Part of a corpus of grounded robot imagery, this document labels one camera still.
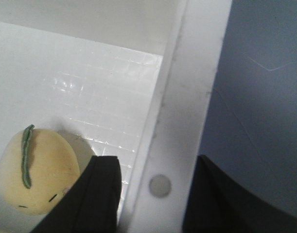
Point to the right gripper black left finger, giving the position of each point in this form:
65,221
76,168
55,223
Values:
91,205

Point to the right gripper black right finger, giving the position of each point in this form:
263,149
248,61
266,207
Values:
218,204

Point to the yellow plush ball toy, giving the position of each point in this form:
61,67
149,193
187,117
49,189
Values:
37,169

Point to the white plastic Totelife crate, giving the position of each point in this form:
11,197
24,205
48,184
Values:
130,78

